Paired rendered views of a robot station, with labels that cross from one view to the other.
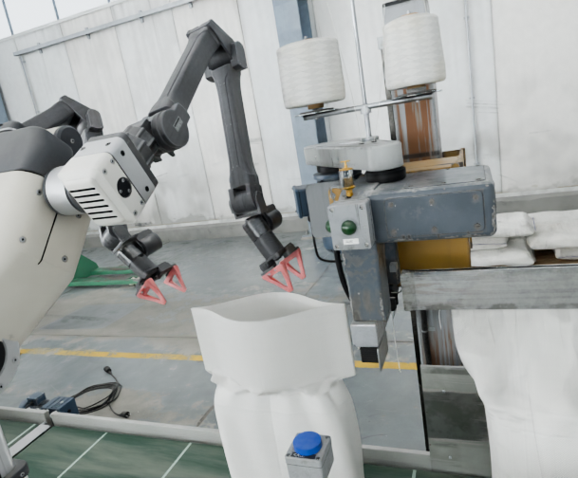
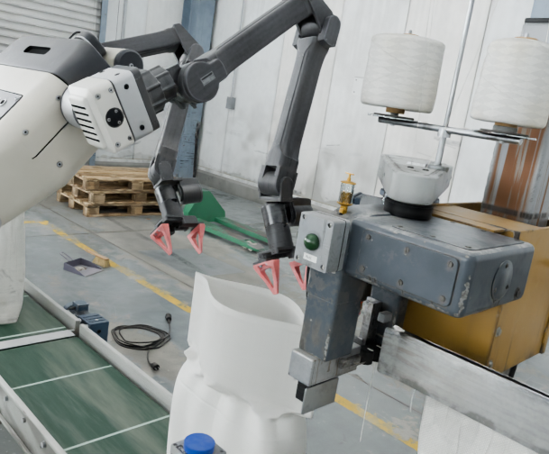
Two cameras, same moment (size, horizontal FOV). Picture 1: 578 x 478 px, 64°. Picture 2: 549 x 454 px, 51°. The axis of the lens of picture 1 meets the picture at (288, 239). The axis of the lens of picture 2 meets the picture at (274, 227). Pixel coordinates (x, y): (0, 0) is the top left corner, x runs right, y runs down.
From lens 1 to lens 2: 0.39 m
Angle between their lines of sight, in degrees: 20
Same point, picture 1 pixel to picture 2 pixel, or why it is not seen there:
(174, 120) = (204, 74)
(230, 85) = (306, 59)
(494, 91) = not seen: outside the picture
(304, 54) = (391, 49)
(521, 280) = (510, 397)
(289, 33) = not seen: hidden behind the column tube
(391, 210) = (367, 243)
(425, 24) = (531, 54)
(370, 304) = (317, 337)
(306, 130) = not seen: hidden behind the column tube
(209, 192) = (375, 183)
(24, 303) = (13, 187)
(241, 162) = (283, 141)
